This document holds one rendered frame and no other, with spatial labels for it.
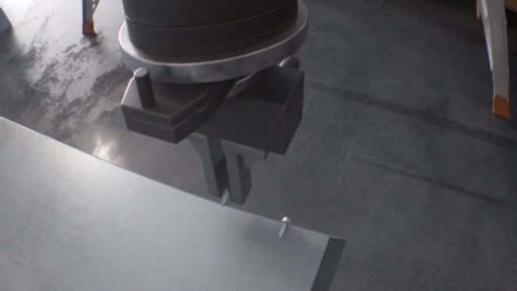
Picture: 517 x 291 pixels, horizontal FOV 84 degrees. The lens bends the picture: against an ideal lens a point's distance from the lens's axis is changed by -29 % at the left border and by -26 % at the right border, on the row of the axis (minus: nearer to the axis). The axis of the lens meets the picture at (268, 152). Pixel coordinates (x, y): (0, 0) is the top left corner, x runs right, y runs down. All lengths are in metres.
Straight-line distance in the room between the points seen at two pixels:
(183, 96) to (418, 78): 1.37
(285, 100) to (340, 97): 1.13
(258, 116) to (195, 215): 0.20
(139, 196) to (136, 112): 0.26
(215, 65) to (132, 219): 0.30
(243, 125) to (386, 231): 0.90
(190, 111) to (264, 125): 0.08
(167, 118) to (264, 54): 0.07
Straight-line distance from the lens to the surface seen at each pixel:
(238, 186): 0.37
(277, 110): 0.27
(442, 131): 1.40
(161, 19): 0.22
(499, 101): 1.53
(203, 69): 0.22
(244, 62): 0.22
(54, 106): 1.81
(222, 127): 0.30
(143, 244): 0.46
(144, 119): 0.23
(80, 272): 0.49
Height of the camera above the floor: 1.05
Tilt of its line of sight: 57 degrees down
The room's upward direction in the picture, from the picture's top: 8 degrees counter-clockwise
